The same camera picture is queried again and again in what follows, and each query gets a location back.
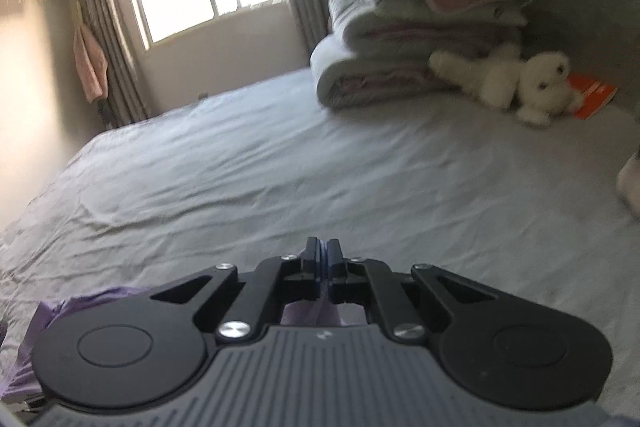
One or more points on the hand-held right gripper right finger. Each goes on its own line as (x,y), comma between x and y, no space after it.
(328,272)

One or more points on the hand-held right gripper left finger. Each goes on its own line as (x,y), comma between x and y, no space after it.
(315,272)

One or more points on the lilac shirt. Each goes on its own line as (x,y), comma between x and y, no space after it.
(307,313)

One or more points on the bed with grey sheet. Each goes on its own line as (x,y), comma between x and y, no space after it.
(300,157)

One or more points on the folded grey quilt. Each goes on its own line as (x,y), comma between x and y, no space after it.
(380,22)

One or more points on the white plush toy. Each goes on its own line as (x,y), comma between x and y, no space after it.
(540,82)

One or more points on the pink hanging towel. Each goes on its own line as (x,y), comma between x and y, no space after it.
(90,62)

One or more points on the pale grey cloth bundle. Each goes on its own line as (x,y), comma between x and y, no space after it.
(631,179)

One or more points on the orange book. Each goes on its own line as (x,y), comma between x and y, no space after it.
(595,94)

